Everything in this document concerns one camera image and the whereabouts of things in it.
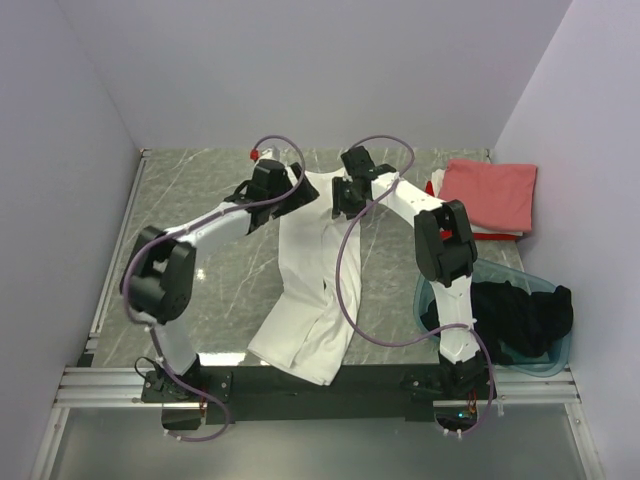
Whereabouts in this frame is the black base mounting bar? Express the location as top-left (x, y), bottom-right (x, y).
top-left (140, 363), bottom-right (481, 434)

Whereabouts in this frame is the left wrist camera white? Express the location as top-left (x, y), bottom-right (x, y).
top-left (249, 145), bottom-right (280, 163)

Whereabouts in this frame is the folded pink t-shirt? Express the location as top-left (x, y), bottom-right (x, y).
top-left (436, 158), bottom-right (537, 234)

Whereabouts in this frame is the teal plastic basket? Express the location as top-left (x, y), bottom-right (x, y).
top-left (412, 258), bottom-right (572, 384)

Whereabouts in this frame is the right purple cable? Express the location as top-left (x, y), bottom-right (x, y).
top-left (335, 133), bottom-right (497, 437)

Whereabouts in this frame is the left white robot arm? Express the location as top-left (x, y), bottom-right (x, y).
top-left (120, 159), bottom-right (319, 402)

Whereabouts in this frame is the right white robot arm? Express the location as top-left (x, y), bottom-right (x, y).
top-left (332, 145), bottom-right (490, 399)

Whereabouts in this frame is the black t-shirt in basket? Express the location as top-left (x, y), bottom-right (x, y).
top-left (419, 280), bottom-right (574, 364)

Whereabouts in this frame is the white printed t-shirt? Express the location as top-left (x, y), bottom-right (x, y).
top-left (248, 169), bottom-right (362, 386)

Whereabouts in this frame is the folded red t-shirt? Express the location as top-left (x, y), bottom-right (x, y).
top-left (425, 180), bottom-right (522, 241)

